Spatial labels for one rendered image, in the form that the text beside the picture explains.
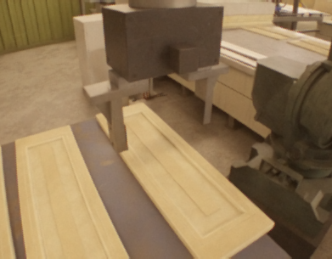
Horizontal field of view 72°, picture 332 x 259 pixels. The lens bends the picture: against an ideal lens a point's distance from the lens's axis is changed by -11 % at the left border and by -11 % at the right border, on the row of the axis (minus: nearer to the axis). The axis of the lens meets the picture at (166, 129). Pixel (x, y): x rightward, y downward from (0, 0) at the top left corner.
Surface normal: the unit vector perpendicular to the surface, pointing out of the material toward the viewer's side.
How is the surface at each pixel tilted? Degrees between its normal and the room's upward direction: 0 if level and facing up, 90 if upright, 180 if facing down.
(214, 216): 11
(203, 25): 90
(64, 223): 0
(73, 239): 0
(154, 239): 0
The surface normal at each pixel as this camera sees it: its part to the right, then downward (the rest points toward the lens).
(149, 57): 0.51, 0.48
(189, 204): -0.17, -0.76
